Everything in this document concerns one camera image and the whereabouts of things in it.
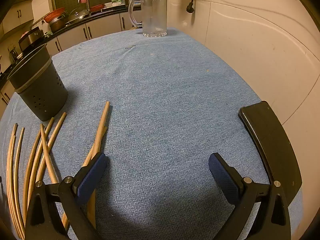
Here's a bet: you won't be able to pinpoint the cream wall cabinets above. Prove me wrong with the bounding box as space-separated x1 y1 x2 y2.
0 0 35 40

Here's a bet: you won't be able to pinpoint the large red basin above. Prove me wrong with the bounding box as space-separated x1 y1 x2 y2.
44 7 66 23

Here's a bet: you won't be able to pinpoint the steel countertop appliance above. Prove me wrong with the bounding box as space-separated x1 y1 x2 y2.
18 26 43 52

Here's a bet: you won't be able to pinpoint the black smartphone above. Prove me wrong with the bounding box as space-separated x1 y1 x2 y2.
238 101 302 207

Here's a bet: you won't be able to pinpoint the dark kettle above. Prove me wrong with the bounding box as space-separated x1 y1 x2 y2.
9 48 21 62

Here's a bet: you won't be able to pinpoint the clear glass mug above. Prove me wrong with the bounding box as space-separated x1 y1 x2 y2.
128 0 168 38

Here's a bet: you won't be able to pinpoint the glass pot lid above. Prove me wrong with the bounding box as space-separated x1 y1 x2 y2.
67 7 90 22

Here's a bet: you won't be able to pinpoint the black kitchen countertop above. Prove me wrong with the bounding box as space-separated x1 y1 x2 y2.
0 4 142 85

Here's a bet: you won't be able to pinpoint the brown cooking pot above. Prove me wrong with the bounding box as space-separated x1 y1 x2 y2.
49 17 67 33

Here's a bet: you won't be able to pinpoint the dark grey utensil holder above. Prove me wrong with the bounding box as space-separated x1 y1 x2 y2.
7 43 69 122

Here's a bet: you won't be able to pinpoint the cream lower kitchen cabinets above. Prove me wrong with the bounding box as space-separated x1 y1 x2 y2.
0 10 143 105

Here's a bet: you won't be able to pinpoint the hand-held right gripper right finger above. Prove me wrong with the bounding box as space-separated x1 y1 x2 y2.
209 152 292 240

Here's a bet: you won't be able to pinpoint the blue tablecloth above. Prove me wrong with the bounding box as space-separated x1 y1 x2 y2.
0 27 304 240

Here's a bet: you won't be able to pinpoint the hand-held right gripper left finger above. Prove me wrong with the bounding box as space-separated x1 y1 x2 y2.
24 152 108 240

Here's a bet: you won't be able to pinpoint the pile of bamboo chopsticks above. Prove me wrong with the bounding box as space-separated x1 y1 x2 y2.
6 101 110 240

